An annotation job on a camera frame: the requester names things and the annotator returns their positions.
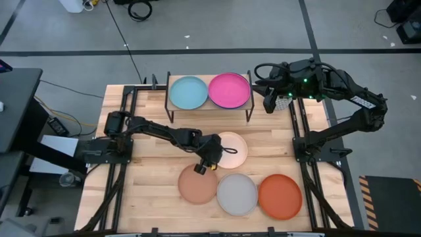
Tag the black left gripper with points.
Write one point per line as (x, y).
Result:
(210, 149)

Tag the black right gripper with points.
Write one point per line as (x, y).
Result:
(287, 85)

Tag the terracotta brown plate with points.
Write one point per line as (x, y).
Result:
(197, 187)

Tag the peach plate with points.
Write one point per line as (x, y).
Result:
(237, 148)

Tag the pink plate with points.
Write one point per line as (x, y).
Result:
(229, 90)

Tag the light grey plate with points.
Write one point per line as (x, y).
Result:
(237, 194)

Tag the light blue plate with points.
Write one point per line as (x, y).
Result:
(188, 93)

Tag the orange plate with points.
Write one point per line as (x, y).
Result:
(279, 197)

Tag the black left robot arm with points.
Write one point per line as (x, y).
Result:
(158, 130)

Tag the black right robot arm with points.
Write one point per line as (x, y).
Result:
(342, 126)

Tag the white triangle-patterned plant pot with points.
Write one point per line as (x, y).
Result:
(283, 103)

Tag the clear jar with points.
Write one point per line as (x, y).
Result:
(69, 179)

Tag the white panel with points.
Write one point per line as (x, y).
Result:
(56, 154)

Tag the black power adapter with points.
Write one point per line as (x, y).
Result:
(58, 126)

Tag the black equipment case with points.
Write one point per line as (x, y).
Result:
(409, 31)
(404, 10)

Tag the black hazard-striped mat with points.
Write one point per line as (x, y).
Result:
(394, 204)

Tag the dark desk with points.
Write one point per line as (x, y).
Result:
(16, 105)

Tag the white cylindrical container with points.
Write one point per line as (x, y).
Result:
(72, 5)

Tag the wooden shelf with black frame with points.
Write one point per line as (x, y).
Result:
(210, 112)

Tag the black rig frame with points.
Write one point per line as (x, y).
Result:
(129, 89)

